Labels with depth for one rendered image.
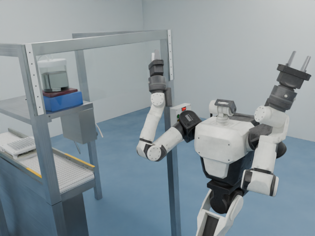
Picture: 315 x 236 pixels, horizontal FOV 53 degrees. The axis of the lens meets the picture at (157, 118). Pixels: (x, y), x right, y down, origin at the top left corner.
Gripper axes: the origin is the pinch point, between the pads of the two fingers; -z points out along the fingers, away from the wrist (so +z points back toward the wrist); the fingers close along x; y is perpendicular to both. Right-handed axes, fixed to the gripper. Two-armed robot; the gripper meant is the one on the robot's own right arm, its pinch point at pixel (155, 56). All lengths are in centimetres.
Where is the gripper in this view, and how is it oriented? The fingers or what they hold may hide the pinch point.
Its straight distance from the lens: 164.8
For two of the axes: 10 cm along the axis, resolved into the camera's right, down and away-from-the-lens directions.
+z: 0.7, 9.9, -1.1
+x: 3.1, -1.3, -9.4
